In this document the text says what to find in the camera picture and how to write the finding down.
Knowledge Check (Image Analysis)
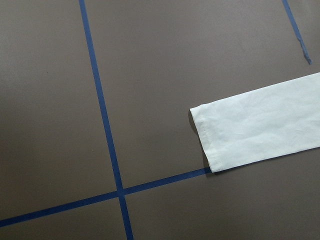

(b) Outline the cream long-sleeve printed shirt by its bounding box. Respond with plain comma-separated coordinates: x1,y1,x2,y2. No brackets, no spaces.
190,73,320,173

